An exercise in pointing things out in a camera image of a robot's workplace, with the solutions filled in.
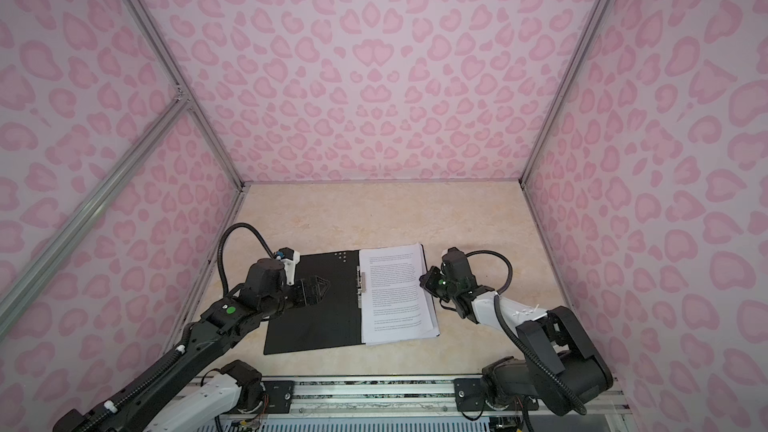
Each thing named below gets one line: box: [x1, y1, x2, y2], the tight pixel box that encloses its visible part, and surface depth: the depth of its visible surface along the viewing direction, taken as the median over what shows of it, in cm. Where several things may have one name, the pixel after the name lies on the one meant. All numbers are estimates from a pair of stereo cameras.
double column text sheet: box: [358, 243, 440, 345], surface depth 90 cm
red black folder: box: [263, 244, 440, 355], surface depth 85 cm
